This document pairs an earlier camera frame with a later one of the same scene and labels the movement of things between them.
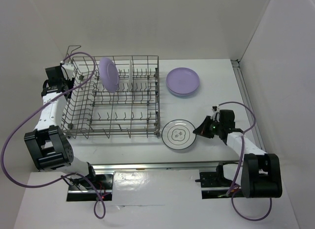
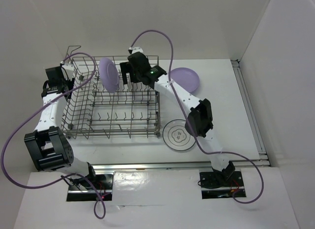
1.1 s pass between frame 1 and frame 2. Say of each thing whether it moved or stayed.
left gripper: stayed
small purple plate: stayed
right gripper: moved
